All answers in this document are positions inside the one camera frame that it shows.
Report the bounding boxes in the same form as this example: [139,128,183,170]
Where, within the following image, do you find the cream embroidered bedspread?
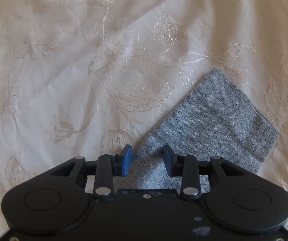
[0,0,288,236]

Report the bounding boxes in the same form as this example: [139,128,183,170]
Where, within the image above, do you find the grey speckled pants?
[113,67,288,241]

